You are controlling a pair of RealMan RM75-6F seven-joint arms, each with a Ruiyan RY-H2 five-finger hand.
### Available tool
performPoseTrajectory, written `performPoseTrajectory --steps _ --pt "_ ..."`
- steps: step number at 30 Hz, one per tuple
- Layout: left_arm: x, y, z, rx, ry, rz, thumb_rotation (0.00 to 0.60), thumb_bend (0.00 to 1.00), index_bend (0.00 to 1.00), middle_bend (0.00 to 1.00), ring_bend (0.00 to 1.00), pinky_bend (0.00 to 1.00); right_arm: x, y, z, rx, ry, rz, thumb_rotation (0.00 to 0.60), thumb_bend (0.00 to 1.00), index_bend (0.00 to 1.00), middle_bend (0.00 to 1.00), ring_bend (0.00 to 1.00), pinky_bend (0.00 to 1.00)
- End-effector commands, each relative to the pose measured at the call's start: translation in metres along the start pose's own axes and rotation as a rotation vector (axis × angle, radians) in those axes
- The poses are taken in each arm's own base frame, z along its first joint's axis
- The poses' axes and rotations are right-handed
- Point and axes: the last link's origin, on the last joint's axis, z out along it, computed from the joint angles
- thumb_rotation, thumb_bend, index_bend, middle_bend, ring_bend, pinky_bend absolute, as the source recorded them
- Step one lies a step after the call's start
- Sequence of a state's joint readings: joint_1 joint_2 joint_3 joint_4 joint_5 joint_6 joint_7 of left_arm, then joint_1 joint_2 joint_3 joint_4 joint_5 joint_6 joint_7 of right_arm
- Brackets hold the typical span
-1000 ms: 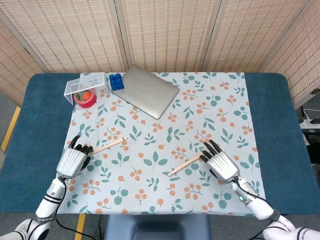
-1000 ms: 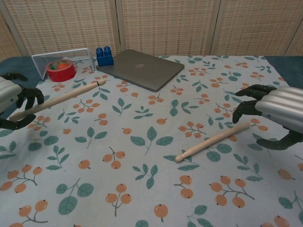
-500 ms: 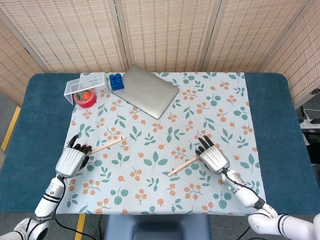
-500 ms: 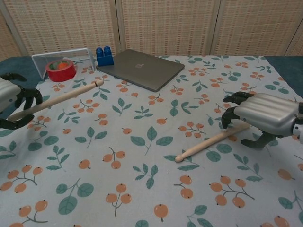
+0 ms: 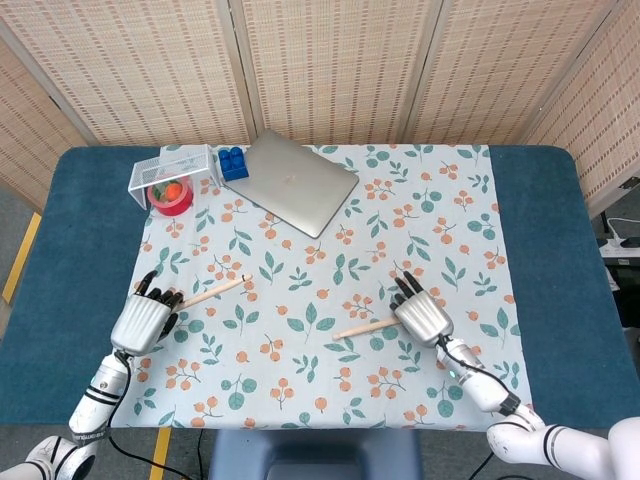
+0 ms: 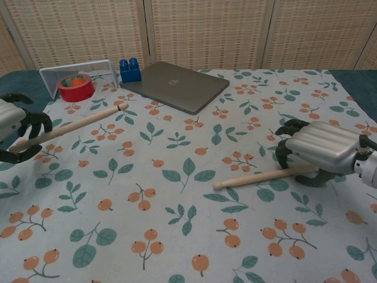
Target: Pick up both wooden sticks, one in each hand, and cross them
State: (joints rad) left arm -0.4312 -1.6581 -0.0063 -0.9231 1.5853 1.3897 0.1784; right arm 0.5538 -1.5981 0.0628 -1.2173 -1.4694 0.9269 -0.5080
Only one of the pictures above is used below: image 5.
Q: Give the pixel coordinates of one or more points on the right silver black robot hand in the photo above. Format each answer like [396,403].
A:
[422,315]

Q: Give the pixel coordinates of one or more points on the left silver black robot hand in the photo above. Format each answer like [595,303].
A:
[145,317]

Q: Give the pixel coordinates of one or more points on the wooden stick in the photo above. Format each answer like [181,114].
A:
[367,328]
[216,290]

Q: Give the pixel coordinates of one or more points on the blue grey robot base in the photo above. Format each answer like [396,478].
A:
[312,455]

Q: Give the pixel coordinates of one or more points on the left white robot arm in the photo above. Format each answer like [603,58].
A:
[85,410]

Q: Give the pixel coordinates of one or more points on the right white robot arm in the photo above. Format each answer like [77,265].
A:
[520,420]

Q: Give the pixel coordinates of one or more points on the blue table mat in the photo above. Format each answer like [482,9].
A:
[70,250]

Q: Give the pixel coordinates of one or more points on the red tape roll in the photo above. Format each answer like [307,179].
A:
[170,200]

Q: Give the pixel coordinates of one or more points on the floral printed tablecloth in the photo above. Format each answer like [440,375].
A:
[320,240]

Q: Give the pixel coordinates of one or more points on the orange and green small toy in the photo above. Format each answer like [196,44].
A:
[170,190]

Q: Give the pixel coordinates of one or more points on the blue toy building block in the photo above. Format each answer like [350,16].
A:
[233,163]

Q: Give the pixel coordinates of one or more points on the silver closed laptop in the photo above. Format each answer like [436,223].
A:
[295,182]

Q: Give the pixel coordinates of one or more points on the white power strip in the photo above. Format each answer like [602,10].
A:
[620,246]

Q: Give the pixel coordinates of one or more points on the woven bamboo folding screen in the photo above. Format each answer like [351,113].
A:
[320,65]

